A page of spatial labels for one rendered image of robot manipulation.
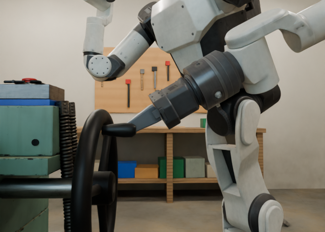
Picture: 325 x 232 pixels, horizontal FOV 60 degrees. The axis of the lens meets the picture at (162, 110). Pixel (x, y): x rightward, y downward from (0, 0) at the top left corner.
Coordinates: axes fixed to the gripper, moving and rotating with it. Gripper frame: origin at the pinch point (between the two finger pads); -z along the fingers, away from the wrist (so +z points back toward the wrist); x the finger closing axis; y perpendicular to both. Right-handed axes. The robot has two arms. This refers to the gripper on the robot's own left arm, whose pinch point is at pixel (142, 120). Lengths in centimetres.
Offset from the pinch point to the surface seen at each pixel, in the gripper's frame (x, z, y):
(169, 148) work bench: 256, -1, -102
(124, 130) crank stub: -4.0, -3.3, 1.0
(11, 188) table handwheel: -0.1, -26.0, 1.3
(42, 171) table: -2.4, -18.8, 1.6
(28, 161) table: -1.8, -20.0, 4.1
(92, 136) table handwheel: -8.2, -7.3, 3.6
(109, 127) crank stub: -3.2, -5.3, 2.5
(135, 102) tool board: 332, -10, -48
